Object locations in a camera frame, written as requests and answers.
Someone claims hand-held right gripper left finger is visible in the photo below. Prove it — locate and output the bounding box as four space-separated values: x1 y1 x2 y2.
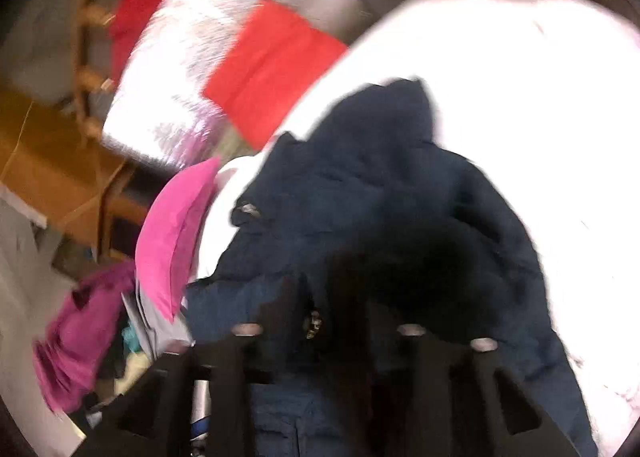
70 274 316 457

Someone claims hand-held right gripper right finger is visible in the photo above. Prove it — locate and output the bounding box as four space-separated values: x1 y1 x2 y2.
327 257 583 457

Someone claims navy blue padded jacket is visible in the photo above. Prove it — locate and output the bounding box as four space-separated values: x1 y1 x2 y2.
185 78 598 457

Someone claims grey cloth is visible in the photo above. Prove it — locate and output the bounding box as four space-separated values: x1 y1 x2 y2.
121 282 193 355

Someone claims magenta pillow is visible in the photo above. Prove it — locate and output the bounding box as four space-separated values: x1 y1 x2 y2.
135 156 222 322

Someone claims purple garment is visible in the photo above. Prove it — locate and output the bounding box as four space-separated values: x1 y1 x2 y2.
32 261 137 413

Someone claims brown wooden cabinet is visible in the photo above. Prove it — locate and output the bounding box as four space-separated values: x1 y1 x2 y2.
0 87 151 258

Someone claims folded red cloth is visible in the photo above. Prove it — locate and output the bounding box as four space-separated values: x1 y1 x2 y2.
204 0 349 150

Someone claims white fleece blanket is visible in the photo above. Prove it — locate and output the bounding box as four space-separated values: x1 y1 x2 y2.
192 0 640 457

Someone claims silver foil insulation mat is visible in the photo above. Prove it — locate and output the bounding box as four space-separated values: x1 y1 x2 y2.
101 0 373 170

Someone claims wooden chair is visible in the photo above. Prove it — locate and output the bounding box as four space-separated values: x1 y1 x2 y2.
70 0 138 143

